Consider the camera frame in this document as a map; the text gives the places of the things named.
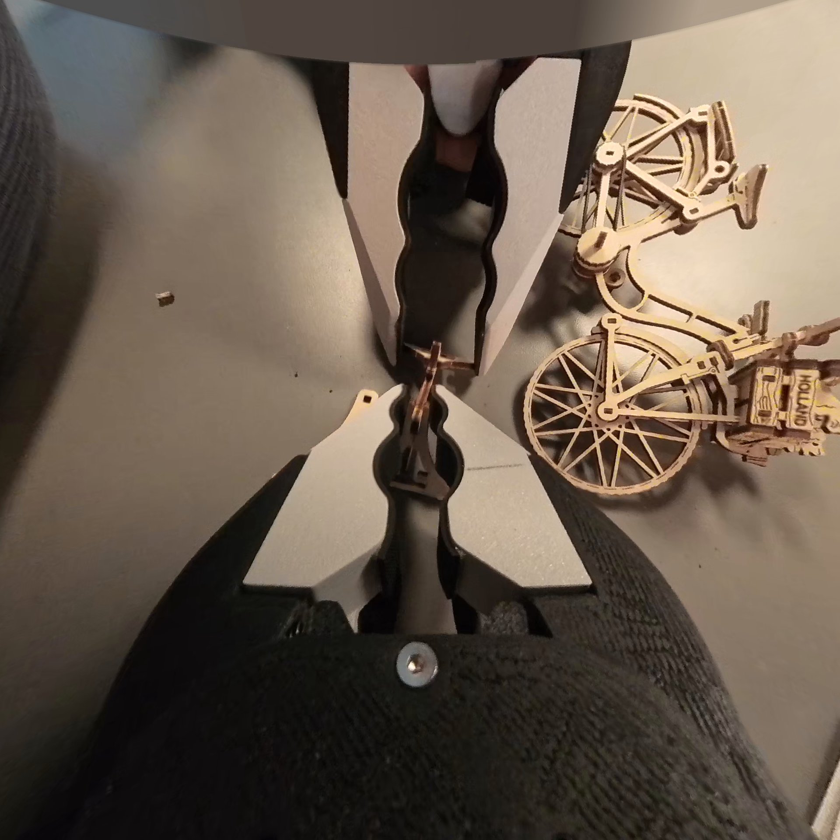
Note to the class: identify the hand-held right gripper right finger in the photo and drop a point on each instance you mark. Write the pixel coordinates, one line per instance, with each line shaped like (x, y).
(518, 525)

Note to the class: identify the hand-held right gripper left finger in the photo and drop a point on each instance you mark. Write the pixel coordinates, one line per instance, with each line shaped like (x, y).
(315, 525)

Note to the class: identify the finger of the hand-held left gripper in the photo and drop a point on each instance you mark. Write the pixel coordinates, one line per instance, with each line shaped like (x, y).
(531, 164)
(380, 164)

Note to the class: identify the wooden model stand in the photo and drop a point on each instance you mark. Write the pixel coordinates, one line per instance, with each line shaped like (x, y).
(423, 394)

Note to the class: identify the wooden bicycle model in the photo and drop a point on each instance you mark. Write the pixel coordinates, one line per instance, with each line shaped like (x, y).
(607, 412)

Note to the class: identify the person's left hand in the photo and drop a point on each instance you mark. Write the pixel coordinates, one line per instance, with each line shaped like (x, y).
(456, 154)

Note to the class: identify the curved wooden strip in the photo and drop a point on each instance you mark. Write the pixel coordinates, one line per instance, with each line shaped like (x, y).
(361, 401)

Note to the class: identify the person's dark knit sweater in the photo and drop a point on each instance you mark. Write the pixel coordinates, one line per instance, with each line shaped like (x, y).
(23, 164)

